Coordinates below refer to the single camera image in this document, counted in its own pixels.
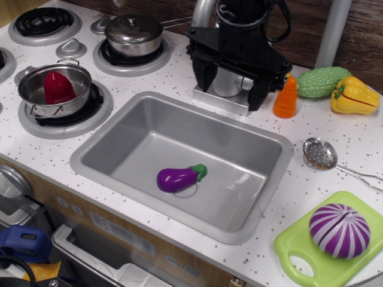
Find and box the grey stove knob middle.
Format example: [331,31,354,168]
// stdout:
[56,38,87,59]

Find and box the grey round front knob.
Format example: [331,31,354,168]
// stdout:
[1,164,32,199]

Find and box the back right stove burner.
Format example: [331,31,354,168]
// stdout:
[93,39,171,77]

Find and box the yellow tape piece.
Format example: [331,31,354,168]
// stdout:
[27,261,62,282]

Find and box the grey vertical pole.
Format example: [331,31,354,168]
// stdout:
[314,0,352,68]

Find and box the stove burner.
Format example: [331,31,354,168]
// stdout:
[8,7,81,47]
[93,39,171,77]
[0,47,17,84]
[18,81,113,140]

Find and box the grey stove knob upper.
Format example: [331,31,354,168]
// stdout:
[90,15,111,35]

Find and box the silver toy faucet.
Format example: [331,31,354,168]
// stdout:
[191,0,254,117]

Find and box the red toy pepper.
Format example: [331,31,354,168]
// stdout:
[44,71,76,105]

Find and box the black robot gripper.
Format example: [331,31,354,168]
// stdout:
[187,1,292,111]

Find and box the blue clamp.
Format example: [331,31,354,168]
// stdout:
[1,225,53,263]

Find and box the green toy bitter gourd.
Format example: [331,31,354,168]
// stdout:
[296,66,352,99]

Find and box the purple striped toy onion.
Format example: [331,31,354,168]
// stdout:
[309,203,371,259]

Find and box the back left stove burner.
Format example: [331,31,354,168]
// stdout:
[8,7,81,47]

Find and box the purple toy eggplant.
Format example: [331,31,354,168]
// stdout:
[156,164,207,193]

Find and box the steel slotted spoon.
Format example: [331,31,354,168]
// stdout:
[302,138,382,192]

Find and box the steel pot with lid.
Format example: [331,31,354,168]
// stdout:
[104,14,192,57]

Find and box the front right stove burner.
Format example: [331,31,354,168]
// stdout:
[18,81,113,140]

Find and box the yellow toy bell pepper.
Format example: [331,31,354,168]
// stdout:
[330,75,380,115]

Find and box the silver oven door handle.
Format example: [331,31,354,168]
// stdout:
[51,225,170,286]

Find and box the orange toy carrot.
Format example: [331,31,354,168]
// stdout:
[273,77,298,118]

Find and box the far left stove burner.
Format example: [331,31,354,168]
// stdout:
[0,47,17,84]

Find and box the grey plastic sink basin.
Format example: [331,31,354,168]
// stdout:
[70,91,294,244]

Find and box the green plastic cutting board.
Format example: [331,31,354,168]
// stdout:
[273,191,382,286]

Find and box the open steel pot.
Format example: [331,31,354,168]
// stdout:
[18,62,92,118]

